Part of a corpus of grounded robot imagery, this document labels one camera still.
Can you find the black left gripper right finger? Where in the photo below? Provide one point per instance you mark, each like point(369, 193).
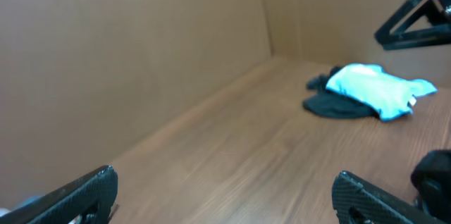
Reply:
point(357, 201)

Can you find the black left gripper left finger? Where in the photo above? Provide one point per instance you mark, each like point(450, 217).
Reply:
point(87, 200)

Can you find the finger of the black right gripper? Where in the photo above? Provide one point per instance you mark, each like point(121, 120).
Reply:
point(417, 23)

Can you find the light blue garment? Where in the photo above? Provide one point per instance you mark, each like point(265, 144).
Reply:
point(388, 95)

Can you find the dark teal garment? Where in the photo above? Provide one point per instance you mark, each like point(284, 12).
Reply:
point(329, 104)

